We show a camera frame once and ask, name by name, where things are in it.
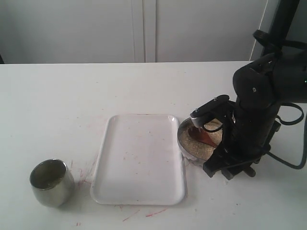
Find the steel bowl of grains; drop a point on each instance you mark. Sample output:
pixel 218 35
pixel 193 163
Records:
pixel 194 151

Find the steel cup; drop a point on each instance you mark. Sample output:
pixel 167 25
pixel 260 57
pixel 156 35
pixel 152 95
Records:
pixel 52 183

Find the white plastic tray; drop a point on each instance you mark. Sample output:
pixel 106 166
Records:
pixel 140 162

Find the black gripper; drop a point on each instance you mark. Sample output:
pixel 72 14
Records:
pixel 245 133

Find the brown wooden spoon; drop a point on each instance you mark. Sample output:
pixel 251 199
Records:
pixel 200 135

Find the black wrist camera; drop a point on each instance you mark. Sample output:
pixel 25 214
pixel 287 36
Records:
pixel 214 109

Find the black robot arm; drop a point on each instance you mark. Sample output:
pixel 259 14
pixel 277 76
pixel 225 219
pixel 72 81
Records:
pixel 277 77

